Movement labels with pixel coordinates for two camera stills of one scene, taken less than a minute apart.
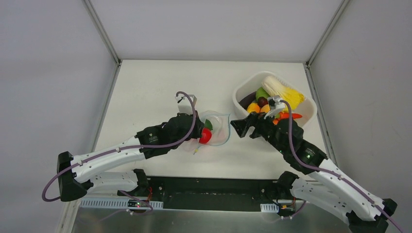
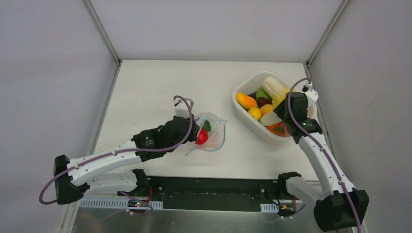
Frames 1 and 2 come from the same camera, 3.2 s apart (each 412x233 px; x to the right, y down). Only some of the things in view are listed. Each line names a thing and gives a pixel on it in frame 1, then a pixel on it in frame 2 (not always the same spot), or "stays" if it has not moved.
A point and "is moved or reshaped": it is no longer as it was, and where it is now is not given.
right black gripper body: (252, 123) to (288, 113)
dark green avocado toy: (208, 124) stays
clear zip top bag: (221, 124) is moved or reshaped
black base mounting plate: (209, 193) stays
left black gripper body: (197, 127) stays
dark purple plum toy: (262, 101) stays
